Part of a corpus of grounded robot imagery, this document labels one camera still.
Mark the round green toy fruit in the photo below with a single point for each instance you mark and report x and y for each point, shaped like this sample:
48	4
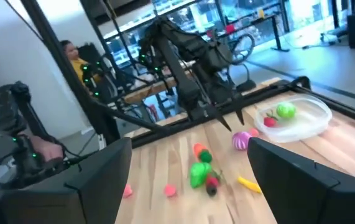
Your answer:
286	110

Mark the black table edge rail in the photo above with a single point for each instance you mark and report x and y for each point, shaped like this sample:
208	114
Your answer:
335	99

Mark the wooden background table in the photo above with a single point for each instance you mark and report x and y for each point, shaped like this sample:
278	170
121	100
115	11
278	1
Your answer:
146	91

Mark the black background desk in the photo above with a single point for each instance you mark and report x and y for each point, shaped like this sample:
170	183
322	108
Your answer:
275	34

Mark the yellow toy banana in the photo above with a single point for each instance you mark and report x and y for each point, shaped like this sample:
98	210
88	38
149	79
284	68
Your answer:
249	184

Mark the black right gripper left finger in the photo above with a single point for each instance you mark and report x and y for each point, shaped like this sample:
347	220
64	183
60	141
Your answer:
96	193

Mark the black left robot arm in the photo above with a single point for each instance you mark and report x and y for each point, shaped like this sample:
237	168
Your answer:
177	77

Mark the black power adapter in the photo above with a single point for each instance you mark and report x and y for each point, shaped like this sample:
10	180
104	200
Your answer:
246	86

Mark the person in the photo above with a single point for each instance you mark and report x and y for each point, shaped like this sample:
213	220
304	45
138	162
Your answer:
76	63

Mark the dark toy blackberry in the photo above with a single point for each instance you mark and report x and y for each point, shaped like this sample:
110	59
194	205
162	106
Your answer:
211	191

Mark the orange toy carrot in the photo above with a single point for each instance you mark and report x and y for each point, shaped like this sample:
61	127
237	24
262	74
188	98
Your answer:
200	151

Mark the clear plastic tupperware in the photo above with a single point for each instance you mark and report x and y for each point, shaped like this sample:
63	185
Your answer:
307	124

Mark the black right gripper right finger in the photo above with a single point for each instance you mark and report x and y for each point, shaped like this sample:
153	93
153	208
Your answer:
304	193

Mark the purple toy onion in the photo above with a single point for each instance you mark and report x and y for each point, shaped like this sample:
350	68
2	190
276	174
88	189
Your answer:
241	140

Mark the pink toy fruit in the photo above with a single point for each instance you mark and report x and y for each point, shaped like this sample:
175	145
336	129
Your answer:
254	132
127	191
170	190

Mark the red toy strawberry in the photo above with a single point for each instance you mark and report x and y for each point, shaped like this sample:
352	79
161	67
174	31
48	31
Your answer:
212	181

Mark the black rig frame post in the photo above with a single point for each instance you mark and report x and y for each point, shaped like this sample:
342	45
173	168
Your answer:
56	46

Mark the person's hand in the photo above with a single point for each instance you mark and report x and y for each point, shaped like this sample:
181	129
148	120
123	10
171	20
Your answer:
46	149

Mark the black table end rail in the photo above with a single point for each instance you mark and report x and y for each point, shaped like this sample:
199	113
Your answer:
164	132

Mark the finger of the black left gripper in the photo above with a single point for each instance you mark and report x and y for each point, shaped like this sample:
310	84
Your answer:
221	119
240	114

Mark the small red toy tomato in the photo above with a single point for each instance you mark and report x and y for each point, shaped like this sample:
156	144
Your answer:
270	121

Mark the green toy cabbage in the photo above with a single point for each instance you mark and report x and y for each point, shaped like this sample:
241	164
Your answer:
199	174

